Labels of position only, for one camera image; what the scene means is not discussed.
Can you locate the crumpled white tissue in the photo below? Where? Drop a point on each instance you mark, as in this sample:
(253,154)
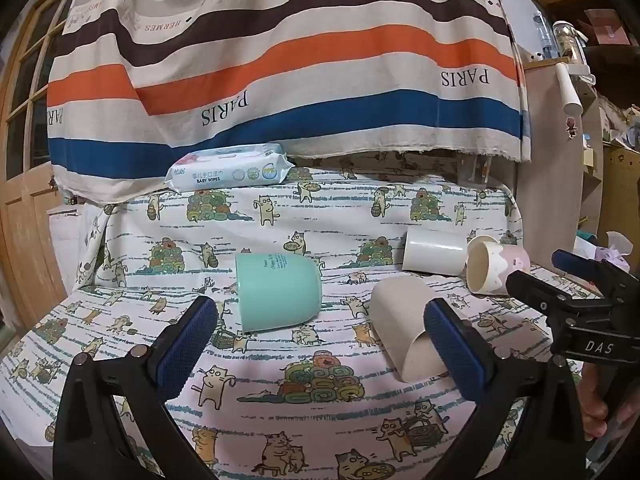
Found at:
(620,247)

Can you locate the mint green cup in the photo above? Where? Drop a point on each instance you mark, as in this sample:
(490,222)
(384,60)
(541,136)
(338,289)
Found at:
(277,292)

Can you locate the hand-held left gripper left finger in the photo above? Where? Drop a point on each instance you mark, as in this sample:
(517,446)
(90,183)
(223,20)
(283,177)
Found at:
(187,345)

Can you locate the clear bottle with white lid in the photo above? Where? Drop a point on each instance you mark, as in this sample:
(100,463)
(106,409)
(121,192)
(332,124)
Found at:
(567,40)

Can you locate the striped hanging cloth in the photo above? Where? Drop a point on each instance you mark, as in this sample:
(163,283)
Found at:
(300,70)

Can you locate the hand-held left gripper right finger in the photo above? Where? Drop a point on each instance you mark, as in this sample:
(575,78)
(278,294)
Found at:
(456,355)

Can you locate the cluttered wooden shelf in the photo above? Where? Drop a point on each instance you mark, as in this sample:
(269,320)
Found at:
(622,160)

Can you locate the white plastic tube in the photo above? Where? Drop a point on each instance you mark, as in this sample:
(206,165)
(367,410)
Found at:
(568,90)

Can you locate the beige cup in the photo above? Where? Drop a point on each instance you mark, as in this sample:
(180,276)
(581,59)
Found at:
(400,320)

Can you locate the baby wipes pack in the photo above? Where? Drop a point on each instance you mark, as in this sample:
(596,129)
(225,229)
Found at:
(227,170)

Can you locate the slim clear bottle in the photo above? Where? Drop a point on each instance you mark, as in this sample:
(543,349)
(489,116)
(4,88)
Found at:
(545,35)

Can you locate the pink and cream cup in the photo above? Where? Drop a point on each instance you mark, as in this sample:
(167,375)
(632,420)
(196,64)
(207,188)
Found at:
(487,270)

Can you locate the person's right hand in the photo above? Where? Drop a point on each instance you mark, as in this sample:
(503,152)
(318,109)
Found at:
(594,400)

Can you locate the small cartoon sticker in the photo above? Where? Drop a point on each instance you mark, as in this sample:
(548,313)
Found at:
(573,127)

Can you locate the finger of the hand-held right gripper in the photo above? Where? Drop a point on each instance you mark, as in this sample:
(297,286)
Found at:
(575,261)
(530,287)

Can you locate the cardboard box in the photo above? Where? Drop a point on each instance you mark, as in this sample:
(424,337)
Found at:
(607,27)

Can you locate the wooden door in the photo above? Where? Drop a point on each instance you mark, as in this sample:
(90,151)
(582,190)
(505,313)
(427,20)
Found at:
(30,210)

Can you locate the cat printed tablecloth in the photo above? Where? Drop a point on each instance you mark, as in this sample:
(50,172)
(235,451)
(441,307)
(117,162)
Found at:
(310,425)

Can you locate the clear plastic container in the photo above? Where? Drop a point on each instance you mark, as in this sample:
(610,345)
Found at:
(475,170)

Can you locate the white cup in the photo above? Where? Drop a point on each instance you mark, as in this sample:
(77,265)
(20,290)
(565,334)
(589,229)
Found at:
(432,252)

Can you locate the wooden cabinet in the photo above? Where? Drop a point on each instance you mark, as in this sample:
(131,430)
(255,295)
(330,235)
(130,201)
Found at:
(550,185)

